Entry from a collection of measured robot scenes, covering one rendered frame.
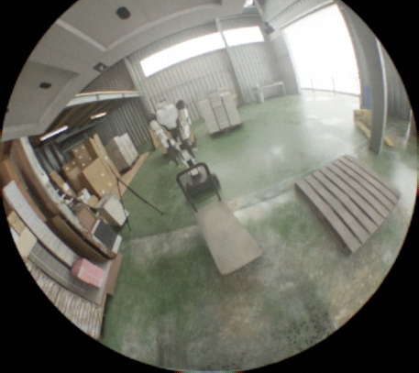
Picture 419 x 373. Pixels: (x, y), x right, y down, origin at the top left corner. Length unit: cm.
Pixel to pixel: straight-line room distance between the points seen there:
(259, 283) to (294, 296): 33
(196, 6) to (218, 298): 179
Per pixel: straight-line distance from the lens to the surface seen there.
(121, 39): 60
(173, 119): 180
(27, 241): 231
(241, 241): 135
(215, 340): 146
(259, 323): 138
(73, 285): 251
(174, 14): 58
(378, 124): 295
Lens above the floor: 137
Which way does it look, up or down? 27 degrees down
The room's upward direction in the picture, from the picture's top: 22 degrees counter-clockwise
